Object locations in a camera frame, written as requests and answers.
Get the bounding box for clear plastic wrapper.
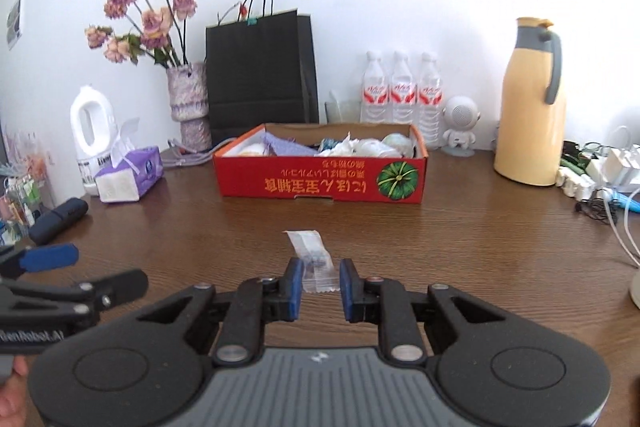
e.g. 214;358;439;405
285;230;340;294

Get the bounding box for white tissue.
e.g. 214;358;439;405
318;134;359;157

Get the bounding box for purple fabric pouch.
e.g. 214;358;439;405
262;132;318;157

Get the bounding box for white cotton swab box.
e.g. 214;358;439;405
352;139;401;158

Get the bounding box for blue snack wrapper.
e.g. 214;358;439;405
318;138;341;152

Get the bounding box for person left hand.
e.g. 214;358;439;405
0;355;28;427

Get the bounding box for dark glasses case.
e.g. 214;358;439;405
28;197;89;246

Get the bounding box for red cardboard box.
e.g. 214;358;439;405
214;124;428;204

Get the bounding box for purple tissue pack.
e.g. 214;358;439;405
94;118;164;204

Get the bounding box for white detergent jug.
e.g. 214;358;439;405
70;84;117;196

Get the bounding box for right water bottle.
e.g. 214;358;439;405
416;52;442;150

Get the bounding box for water bottle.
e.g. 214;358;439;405
416;52;442;150
360;51;388;124
390;51;418;124

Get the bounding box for left water bottle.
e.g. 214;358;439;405
360;51;388;124

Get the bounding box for clear glass cup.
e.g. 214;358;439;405
324;90;360;124

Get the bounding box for white robot speaker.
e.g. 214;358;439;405
442;95;480;157

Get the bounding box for middle water bottle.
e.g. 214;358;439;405
390;51;418;124

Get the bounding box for yellow thermos jug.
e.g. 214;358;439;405
494;17;566;187

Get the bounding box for purple ceramic vase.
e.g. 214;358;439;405
166;62;212;152

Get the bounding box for black paper bag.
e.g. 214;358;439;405
205;0;320;144

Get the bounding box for white power strip with chargers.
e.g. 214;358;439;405
555;126;640;268

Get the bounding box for dried pink flowers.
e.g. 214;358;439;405
84;0;198;69

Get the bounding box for grey purple cord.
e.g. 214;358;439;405
159;136;237;169

